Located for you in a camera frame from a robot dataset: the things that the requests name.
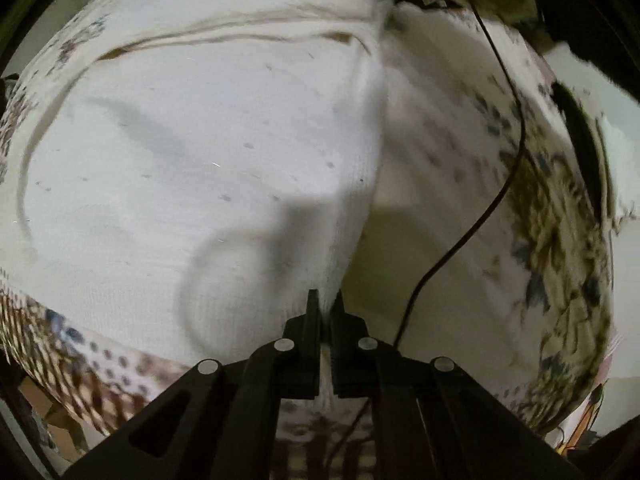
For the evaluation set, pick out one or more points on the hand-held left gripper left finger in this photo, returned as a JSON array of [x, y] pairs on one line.
[[314, 330]]

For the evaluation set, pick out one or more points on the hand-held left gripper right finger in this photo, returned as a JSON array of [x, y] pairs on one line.
[[340, 330]]

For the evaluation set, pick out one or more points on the white knit garment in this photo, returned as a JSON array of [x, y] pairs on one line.
[[200, 160]]

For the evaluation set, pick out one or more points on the floral blanket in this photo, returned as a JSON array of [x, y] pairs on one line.
[[450, 210]]

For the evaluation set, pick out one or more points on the cardboard box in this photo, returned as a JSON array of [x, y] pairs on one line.
[[55, 425]]

